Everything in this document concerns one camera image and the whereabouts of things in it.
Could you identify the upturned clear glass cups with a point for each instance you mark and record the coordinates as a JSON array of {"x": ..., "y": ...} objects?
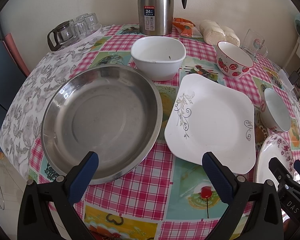
[{"x": 86, "y": 25}]

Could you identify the colourful checked tablecloth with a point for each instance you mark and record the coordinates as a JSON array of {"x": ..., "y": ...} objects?
[{"x": 160, "y": 197}]

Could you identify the large stainless steel plate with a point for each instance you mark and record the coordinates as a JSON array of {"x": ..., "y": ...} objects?
[{"x": 112, "y": 110}]

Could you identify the bag of white buns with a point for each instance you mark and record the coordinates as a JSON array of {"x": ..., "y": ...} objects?
[{"x": 213, "y": 33}]

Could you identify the white round bowl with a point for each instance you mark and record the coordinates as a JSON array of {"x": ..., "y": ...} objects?
[{"x": 274, "y": 113}]

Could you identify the pink floral plate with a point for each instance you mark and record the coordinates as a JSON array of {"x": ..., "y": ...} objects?
[{"x": 273, "y": 146}]

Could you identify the white square bowl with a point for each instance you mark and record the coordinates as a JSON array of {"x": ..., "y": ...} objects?
[{"x": 158, "y": 57}]

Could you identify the pink board against wall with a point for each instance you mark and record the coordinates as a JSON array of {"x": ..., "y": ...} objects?
[{"x": 15, "y": 54}]

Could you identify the white power strip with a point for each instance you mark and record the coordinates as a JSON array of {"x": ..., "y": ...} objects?
[{"x": 283, "y": 76}]

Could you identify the clear glass mug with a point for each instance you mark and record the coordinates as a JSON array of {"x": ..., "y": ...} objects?
[{"x": 253, "y": 45}]

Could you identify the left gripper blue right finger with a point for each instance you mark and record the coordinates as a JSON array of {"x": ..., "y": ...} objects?
[{"x": 216, "y": 173}]

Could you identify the white square patterned plate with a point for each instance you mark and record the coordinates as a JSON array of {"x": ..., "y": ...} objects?
[{"x": 209, "y": 117}]

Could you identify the strawberry pattern bowl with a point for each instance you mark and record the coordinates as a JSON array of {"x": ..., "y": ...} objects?
[{"x": 232, "y": 60}]

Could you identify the black power adapter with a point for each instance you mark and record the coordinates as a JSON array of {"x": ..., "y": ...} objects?
[{"x": 294, "y": 76}]

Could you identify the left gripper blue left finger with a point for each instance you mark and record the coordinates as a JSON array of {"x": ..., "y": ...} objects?
[{"x": 80, "y": 176}]

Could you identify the stainless steel thermos jug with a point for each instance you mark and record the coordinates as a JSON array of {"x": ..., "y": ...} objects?
[{"x": 155, "y": 17}]

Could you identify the orange snack packet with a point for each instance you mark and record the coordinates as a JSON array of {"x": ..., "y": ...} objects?
[{"x": 186, "y": 28}]

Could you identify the glass teapot black handle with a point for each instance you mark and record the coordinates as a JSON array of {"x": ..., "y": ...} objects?
[{"x": 62, "y": 35}]

